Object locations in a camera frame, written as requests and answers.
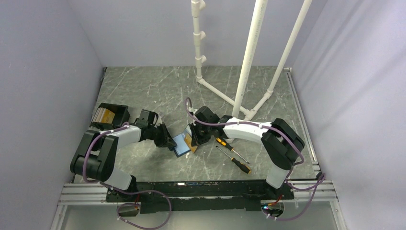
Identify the aluminium extrusion rail frame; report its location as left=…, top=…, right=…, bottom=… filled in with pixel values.
left=50, top=67, right=349, bottom=230

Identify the dark blue card holder wallet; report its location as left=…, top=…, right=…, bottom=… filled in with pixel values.
left=173, top=133, right=191, bottom=157

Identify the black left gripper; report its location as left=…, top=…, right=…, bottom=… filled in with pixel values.
left=148, top=122, right=177, bottom=148

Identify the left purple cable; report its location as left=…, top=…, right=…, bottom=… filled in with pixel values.
left=82, top=122, right=172, bottom=230

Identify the white PVC pipe frame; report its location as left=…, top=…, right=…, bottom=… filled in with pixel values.
left=191, top=0, right=313, bottom=121

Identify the upper yellow black screwdriver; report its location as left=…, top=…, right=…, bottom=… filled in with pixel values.
left=215, top=137, right=249, bottom=163

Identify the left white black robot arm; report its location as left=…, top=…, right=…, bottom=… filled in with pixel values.
left=70, top=110, right=177, bottom=201

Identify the black card storage box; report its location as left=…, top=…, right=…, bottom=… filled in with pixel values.
left=90, top=103, right=130, bottom=130

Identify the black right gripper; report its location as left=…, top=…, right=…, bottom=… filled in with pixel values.
left=190, top=121, right=212, bottom=147

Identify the yellow black screwdriver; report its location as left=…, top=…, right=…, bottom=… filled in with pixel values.
left=216, top=146, right=251, bottom=174
left=215, top=137, right=249, bottom=163

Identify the orange credit card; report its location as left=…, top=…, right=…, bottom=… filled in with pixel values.
left=183, top=126, right=198, bottom=153

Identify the lower yellow black screwdriver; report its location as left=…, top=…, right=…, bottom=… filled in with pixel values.
left=216, top=146, right=251, bottom=174

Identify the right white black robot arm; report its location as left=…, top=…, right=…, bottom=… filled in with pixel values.
left=188, top=106, right=305, bottom=199

